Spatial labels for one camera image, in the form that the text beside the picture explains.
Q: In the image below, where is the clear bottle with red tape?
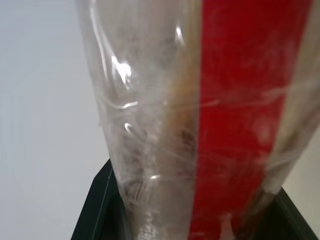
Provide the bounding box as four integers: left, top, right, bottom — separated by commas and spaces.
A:
74, 0, 320, 240

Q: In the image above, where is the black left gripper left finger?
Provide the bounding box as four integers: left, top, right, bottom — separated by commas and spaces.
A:
70, 158, 134, 240

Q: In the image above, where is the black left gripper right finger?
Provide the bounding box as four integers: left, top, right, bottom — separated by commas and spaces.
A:
258, 185, 320, 240

